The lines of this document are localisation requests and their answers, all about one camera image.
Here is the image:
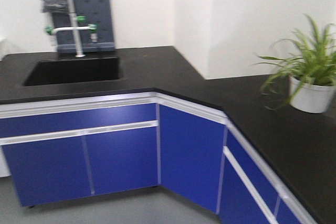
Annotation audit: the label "black lab sink basin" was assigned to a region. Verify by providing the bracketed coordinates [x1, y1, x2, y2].
[24, 57, 123, 86]

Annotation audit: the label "white lab faucet green knobs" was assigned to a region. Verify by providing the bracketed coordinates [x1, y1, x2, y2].
[45, 0, 97, 58]

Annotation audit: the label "grey pegboard drying rack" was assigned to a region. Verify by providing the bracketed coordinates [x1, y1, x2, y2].
[51, 0, 116, 54]

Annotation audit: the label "white plant pot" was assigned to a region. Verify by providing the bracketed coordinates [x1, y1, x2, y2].
[289, 77, 335, 113]

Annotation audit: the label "blue lab base cabinet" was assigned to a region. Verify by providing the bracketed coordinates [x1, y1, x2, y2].
[1, 93, 314, 223]

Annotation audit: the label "green spider plant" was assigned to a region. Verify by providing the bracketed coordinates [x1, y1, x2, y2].
[260, 15, 335, 109]

